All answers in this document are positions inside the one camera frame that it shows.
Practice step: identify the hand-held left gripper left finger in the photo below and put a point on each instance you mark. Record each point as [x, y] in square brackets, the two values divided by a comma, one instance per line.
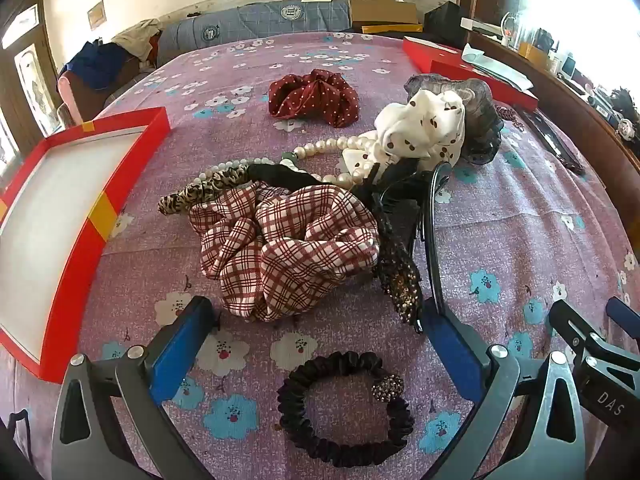
[180, 355]

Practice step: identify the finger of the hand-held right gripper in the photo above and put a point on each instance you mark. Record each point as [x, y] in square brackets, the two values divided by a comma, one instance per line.
[575, 325]
[622, 306]

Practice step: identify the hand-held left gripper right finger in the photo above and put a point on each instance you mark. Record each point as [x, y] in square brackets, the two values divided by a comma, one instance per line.
[450, 355]

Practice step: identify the black satin beaded scrunchie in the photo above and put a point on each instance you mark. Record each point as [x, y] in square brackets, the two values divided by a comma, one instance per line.
[300, 385]

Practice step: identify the red plaid scrunchie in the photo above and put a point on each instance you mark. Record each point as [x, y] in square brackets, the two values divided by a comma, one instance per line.
[290, 250]

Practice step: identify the black flower hair claw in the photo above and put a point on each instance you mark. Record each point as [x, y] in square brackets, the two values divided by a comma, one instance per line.
[395, 195]

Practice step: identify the red white tray box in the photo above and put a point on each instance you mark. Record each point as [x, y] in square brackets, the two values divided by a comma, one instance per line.
[55, 200]

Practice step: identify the grey mesh scrunchie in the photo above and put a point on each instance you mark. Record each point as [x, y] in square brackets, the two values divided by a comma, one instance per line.
[480, 110]

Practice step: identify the white cherry print scrunchie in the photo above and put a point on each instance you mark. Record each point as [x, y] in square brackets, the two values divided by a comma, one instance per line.
[425, 120]

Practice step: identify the dark red dotted scrunchie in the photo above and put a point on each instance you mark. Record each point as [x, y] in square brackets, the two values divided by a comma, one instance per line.
[300, 97]

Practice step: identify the purple floral tablecloth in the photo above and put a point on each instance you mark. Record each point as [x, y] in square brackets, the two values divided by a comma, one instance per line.
[500, 235]

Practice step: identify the dark long hair clip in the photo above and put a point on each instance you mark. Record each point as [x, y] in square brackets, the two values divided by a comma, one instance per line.
[555, 145]

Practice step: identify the wooden cabinet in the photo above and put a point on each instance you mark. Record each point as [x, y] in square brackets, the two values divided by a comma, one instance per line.
[590, 125]

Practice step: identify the white paper sheet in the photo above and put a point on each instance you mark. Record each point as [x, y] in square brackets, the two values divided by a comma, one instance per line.
[495, 67]

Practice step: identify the pink armchair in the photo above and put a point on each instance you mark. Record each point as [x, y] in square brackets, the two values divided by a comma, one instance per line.
[75, 100]

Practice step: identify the red box lid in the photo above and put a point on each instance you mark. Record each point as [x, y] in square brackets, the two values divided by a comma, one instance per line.
[425, 55]

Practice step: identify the blue clothes pile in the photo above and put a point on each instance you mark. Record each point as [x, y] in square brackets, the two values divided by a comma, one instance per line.
[97, 62]

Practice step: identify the wooden glass door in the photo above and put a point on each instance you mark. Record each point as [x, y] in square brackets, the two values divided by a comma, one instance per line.
[30, 85]

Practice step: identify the beige clothes pile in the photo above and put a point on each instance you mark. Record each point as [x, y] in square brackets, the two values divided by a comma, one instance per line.
[137, 37]

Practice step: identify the black bag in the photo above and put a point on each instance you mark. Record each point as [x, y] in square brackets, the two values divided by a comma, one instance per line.
[447, 22]

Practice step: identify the yellow flat box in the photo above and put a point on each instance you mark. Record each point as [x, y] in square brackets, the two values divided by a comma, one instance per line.
[390, 29]

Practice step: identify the blue quilt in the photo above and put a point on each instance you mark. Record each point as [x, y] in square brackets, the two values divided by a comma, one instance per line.
[250, 25]

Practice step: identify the cardboard box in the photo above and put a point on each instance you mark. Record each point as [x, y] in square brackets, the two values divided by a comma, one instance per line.
[382, 10]

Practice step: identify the small wall poster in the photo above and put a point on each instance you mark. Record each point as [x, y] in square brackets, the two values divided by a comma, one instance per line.
[96, 15]

